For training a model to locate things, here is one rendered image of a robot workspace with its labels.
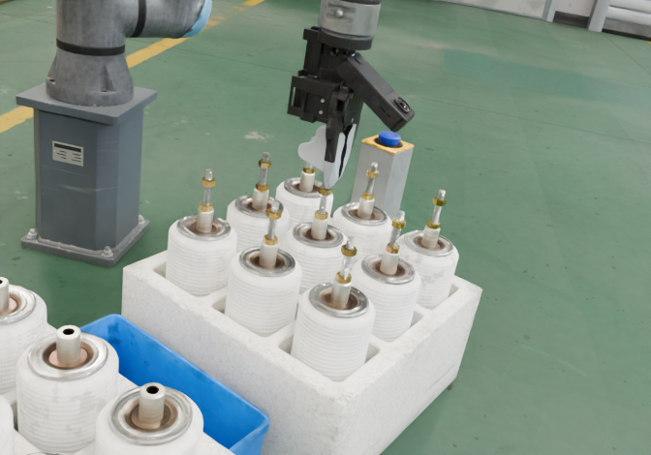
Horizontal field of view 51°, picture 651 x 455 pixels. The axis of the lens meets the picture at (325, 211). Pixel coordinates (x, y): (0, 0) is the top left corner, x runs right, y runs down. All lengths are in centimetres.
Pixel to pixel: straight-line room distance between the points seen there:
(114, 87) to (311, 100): 48
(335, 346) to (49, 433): 33
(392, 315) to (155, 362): 33
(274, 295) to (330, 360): 11
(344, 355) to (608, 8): 544
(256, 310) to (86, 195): 53
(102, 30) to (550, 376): 98
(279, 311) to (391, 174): 41
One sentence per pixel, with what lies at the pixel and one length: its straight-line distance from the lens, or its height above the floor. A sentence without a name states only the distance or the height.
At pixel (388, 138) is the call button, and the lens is 122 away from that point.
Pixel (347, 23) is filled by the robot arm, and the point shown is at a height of 56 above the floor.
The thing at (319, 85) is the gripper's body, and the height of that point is 48.
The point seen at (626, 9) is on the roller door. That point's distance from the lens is 617.
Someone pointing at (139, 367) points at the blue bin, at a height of 6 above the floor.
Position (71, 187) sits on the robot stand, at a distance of 134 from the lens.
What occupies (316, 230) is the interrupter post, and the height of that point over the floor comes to 26.
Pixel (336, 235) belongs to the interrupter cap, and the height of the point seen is 25.
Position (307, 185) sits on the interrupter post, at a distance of 114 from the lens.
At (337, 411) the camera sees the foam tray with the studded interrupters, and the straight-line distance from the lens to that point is 83.
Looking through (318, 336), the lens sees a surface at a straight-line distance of 84.
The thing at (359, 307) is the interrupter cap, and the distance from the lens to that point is 85.
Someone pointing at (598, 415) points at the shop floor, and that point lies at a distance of 127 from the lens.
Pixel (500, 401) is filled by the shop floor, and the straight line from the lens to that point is 120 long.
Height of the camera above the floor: 71
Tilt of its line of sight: 25 degrees down
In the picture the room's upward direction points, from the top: 10 degrees clockwise
